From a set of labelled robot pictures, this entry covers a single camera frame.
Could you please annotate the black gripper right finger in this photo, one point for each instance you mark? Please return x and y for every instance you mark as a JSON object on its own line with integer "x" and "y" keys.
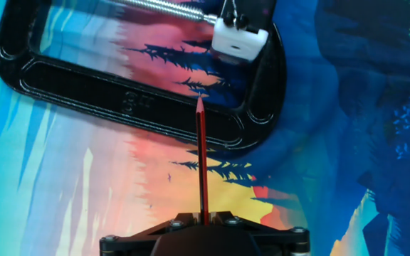
{"x": 276, "y": 234}

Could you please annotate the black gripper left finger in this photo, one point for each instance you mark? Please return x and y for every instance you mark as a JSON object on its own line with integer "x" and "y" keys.
{"x": 137, "y": 236}

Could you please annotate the red and black pencil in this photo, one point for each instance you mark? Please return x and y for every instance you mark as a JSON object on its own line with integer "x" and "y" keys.
{"x": 202, "y": 160}

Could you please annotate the white and black pencil sharpener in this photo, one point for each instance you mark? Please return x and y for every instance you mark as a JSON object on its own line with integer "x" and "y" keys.
{"x": 238, "y": 44}

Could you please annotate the landscape printed cloth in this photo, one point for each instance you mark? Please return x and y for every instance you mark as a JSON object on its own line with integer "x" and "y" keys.
{"x": 66, "y": 177}

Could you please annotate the black metal C-clamp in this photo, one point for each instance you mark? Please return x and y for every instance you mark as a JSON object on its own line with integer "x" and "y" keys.
{"x": 84, "y": 89}

